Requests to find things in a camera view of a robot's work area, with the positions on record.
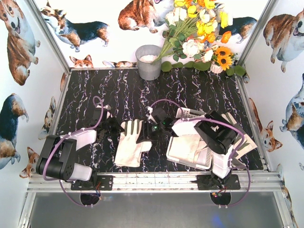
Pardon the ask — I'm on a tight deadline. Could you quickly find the white glove grey palm patch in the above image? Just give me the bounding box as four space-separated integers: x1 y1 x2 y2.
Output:
114 119 152 168

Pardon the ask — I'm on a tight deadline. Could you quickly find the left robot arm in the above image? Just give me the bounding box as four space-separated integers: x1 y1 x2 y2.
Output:
36 105 124 182

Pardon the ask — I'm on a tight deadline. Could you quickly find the white perforated storage basket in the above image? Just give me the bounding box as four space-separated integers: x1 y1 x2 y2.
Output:
166 108 212 170

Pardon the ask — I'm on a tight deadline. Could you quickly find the glove beside basket right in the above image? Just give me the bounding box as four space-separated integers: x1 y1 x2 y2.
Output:
221 113 257 160

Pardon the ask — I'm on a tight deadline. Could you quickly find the grey metal bucket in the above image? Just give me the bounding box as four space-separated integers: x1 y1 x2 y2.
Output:
135 45 162 81

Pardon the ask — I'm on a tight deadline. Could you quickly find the small white sunflower pot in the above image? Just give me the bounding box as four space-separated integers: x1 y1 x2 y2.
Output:
210 62 224 74

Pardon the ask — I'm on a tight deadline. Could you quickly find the artificial flower bouquet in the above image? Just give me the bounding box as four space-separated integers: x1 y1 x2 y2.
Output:
155 0 233 62

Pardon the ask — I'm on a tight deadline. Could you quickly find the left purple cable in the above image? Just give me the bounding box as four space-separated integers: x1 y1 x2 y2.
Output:
42 96 105 207

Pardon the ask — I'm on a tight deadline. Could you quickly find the purple cable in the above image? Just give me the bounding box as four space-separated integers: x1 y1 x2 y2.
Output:
42 96 105 207
149 99 251 211

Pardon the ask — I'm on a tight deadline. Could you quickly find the aluminium front rail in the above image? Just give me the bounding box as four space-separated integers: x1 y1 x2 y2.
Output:
27 170 283 192

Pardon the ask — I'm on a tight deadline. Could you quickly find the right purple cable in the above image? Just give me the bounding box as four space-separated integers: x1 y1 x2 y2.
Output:
149 99 251 211

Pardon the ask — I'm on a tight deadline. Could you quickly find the left aluminium post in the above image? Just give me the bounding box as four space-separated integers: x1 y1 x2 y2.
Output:
25 0 71 72

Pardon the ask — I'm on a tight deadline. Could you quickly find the aluminium post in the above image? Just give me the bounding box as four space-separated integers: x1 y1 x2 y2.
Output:
25 0 71 72
237 0 279 67

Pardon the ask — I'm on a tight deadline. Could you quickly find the right aluminium post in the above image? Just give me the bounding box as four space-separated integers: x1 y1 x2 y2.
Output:
237 0 279 67

